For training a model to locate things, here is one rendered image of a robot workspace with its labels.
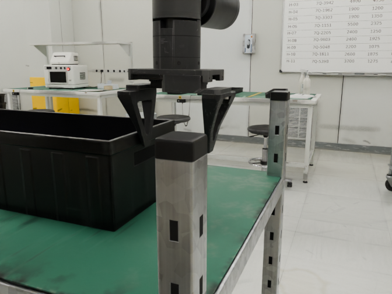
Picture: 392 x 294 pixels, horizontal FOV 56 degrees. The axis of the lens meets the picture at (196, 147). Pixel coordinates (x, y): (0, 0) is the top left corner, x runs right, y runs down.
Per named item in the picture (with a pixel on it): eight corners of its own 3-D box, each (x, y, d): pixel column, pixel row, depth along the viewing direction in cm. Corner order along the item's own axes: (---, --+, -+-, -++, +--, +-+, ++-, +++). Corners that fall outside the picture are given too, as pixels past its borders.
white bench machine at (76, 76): (61, 87, 507) (58, 52, 497) (89, 87, 495) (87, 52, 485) (43, 88, 473) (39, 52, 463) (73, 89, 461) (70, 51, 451)
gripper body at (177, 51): (153, 81, 50) (151, 24, 48) (224, 84, 46) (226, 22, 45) (126, 84, 44) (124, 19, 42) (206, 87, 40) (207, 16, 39)
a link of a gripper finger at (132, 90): (144, 139, 52) (143, 72, 50) (191, 144, 50) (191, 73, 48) (117, 149, 46) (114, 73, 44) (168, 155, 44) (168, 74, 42)
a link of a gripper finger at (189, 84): (184, 143, 50) (184, 73, 48) (234, 148, 48) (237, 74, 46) (160, 154, 44) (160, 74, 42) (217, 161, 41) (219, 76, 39)
